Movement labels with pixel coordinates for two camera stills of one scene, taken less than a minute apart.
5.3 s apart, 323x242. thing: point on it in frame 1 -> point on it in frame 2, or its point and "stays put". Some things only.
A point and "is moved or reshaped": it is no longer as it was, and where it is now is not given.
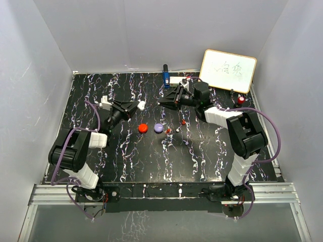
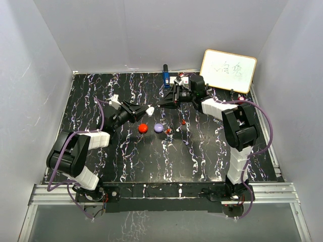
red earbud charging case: x=143 y=128 stays put
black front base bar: x=160 y=197 stays put
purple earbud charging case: x=158 y=128 stays put
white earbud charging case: x=141 y=105 is moved or reshaped
